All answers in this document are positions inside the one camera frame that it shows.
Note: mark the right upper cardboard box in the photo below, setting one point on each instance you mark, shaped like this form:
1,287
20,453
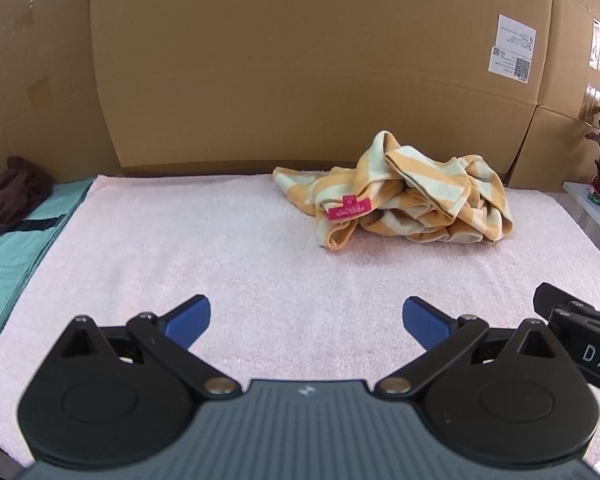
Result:
571,79

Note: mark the large centre cardboard box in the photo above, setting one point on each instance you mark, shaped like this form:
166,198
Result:
238,85

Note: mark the orange white striped sweater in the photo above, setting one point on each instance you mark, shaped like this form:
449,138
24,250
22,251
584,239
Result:
395,190

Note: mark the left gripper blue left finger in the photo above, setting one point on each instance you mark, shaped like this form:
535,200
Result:
167,339

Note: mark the pink towel mat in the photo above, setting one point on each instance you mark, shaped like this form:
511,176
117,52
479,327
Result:
282,306

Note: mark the right lower cardboard box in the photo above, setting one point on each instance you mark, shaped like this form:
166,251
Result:
555,150

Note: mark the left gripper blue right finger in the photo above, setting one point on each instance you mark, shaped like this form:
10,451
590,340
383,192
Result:
447,341

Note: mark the white side table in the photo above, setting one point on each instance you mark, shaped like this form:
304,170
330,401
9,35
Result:
579,193

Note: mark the dark brown garment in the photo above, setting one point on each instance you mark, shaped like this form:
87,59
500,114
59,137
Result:
23,187

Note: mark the left cardboard box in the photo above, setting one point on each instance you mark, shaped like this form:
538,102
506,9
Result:
49,106

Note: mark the teal folded cloth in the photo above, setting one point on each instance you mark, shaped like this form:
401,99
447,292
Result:
23,248

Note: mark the white shipping label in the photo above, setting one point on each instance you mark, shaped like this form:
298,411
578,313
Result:
512,54

